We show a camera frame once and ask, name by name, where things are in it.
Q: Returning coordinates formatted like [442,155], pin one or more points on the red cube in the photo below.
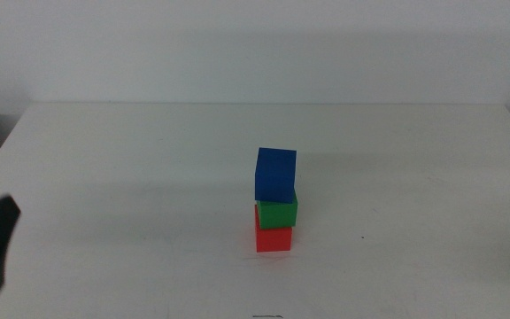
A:
[272,239]

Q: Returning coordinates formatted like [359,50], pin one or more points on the green cube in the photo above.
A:
[277,215]

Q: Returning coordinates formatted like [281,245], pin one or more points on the blue cube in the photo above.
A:
[275,175]

